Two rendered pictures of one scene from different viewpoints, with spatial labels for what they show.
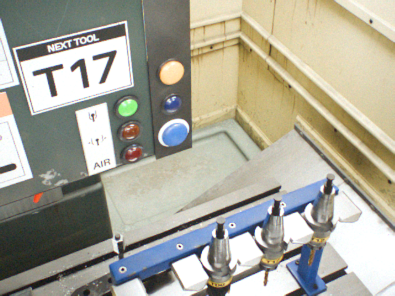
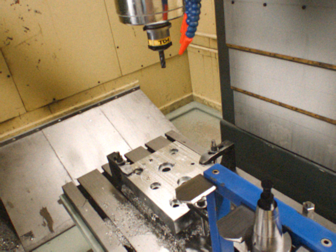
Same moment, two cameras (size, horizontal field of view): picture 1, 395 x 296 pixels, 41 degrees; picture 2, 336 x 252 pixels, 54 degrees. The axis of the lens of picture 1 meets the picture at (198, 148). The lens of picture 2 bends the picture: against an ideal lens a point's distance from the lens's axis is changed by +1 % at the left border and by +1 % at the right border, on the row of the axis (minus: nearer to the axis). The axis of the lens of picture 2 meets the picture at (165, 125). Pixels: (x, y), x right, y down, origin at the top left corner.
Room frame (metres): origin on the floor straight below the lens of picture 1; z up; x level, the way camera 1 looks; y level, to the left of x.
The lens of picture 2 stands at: (0.41, -0.34, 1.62)
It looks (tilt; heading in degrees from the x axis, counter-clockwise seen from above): 30 degrees down; 86
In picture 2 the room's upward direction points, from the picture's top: 10 degrees counter-clockwise
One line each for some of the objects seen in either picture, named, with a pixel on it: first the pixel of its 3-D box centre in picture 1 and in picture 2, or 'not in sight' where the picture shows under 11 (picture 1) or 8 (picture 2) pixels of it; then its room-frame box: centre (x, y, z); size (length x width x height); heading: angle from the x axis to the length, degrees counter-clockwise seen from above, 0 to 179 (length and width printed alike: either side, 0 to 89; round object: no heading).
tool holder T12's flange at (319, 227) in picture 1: (320, 217); not in sight; (0.64, -0.23, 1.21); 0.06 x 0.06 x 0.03
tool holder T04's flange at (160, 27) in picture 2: not in sight; (156, 22); (0.48, 0.38, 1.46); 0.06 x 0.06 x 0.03
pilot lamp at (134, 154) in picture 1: (133, 154); not in sight; (0.41, 0.07, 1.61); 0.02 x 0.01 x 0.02; 116
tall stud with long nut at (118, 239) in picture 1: (120, 252); (307, 222); (0.75, 0.19, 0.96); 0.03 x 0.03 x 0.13
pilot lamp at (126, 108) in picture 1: (127, 107); not in sight; (0.41, 0.07, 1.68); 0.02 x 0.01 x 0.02; 116
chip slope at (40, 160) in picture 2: not in sight; (102, 159); (0.19, 0.98, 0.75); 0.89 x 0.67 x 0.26; 26
